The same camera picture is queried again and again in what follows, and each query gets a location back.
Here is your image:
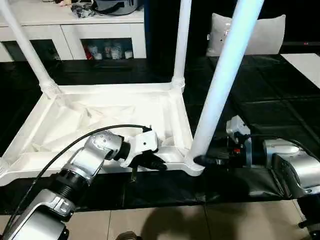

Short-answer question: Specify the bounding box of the black clutter pile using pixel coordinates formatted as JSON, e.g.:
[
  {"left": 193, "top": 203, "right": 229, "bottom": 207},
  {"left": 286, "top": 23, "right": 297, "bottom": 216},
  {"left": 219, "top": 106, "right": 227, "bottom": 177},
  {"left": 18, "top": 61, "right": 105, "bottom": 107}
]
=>
[{"left": 71, "top": 2, "right": 96, "bottom": 19}]

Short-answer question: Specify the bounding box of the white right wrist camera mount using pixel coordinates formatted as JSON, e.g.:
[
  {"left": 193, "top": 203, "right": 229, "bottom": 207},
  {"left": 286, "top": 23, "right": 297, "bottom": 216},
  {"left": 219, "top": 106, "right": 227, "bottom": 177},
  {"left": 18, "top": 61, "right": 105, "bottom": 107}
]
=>
[{"left": 226, "top": 115, "right": 252, "bottom": 168}]

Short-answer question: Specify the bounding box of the black work mat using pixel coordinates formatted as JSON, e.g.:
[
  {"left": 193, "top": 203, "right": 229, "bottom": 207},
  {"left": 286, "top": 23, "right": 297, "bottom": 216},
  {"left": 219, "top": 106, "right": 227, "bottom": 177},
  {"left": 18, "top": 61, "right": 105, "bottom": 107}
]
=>
[{"left": 0, "top": 54, "right": 320, "bottom": 215}]

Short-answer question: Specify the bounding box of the black left wrist camera cable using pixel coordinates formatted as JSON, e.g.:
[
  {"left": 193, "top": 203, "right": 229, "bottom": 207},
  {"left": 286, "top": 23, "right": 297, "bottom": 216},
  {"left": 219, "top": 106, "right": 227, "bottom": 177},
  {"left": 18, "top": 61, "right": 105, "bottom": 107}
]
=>
[{"left": 0, "top": 123, "right": 153, "bottom": 240}]

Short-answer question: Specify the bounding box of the grey helmet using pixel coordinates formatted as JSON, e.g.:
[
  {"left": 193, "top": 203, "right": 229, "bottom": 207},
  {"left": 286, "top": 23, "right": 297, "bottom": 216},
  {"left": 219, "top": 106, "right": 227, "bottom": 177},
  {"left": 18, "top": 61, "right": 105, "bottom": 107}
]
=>
[{"left": 94, "top": 0, "right": 145, "bottom": 16}]

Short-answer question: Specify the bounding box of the white plastic table leg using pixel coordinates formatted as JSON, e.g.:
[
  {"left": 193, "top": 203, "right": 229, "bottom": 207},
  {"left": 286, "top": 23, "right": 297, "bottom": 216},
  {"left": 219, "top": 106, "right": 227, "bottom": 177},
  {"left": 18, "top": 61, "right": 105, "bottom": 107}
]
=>
[
  {"left": 171, "top": 0, "right": 193, "bottom": 89},
  {"left": 0, "top": 156, "right": 8, "bottom": 176},
  {"left": 188, "top": 0, "right": 266, "bottom": 166},
  {"left": 0, "top": 0, "right": 60, "bottom": 100}
]

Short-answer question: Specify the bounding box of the white plastic table top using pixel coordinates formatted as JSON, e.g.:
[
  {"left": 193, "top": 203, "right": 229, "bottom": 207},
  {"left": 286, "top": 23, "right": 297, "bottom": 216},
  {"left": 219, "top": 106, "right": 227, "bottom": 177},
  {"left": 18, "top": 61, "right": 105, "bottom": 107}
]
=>
[{"left": 0, "top": 83, "right": 206, "bottom": 188}]

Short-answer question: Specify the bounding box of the grey cushion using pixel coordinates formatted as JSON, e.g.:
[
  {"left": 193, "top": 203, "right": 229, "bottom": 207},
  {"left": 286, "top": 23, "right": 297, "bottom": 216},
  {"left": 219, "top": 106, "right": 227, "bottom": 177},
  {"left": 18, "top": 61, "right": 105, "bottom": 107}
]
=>
[{"left": 205, "top": 12, "right": 287, "bottom": 57}]

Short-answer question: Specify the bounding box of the white glass-door cabinet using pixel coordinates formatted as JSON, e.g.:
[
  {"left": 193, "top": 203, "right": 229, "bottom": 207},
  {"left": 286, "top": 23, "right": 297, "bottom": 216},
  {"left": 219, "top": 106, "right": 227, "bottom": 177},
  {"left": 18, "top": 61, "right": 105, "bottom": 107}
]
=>
[{"left": 0, "top": 4, "right": 147, "bottom": 61}]

